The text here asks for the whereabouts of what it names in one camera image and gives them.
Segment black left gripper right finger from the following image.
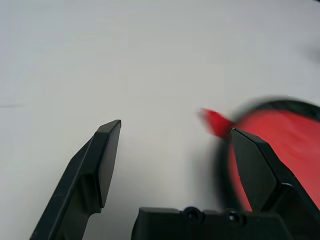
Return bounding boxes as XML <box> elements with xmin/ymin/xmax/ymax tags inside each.
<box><xmin>231</xmin><ymin>127</ymin><xmax>320</xmax><ymax>240</ymax></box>

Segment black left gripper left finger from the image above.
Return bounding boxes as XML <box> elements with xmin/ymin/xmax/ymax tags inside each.
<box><xmin>29</xmin><ymin>119</ymin><xmax>123</xmax><ymax>240</ymax></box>

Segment red black paddle case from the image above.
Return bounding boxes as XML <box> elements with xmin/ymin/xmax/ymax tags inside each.
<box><xmin>197</xmin><ymin>96</ymin><xmax>320</xmax><ymax>213</ymax></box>

